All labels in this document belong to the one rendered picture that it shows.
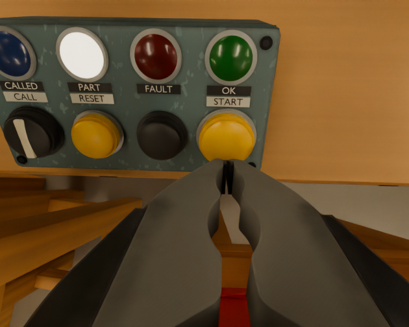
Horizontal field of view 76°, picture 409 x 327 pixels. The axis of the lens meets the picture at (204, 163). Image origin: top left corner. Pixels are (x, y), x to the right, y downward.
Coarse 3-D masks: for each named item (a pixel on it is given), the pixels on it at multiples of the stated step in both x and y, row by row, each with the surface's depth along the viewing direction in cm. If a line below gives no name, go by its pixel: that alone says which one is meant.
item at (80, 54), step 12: (72, 36) 12; (84, 36) 12; (60, 48) 12; (72, 48) 12; (84, 48) 12; (96, 48) 12; (72, 60) 12; (84, 60) 12; (96, 60) 12; (72, 72) 13; (84, 72) 13; (96, 72) 13
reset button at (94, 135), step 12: (84, 120) 13; (96, 120) 13; (108, 120) 14; (72, 132) 13; (84, 132) 13; (96, 132) 13; (108, 132) 13; (84, 144) 14; (96, 144) 14; (108, 144) 14; (96, 156) 14
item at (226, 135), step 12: (216, 120) 13; (228, 120) 13; (240, 120) 13; (204, 132) 13; (216, 132) 13; (228, 132) 13; (240, 132) 13; (252, 132) 13; (204, 144) 13; (216, 144) 13; (228, 144) 13; (240, 144) 13; (252, 144) 13; (204, 156) 14; (216, 156) 14; (228, 156) 14; (240, 156) 14
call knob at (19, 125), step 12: (12, 120) 13; (24, 120) 13; (36, 120) 13; (48, 120) 14; (12, 132) 13; (24, 132) 13; (36, 132) 13; (48, 132) 14; (12, 144) 14; (24, 144) 14; (36, 144) 14; (48, 144) 14; (36, 156) 14
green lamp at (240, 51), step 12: (228, 36) 12; (216, 48) 12; (228, 48) 12; (240, 48) 12; (216, 60) 12; (228, 60) 12; (240, 60) 12; (252, 60) 12; (216, 72) 12; (228, 72) 12; (240, 72) 12
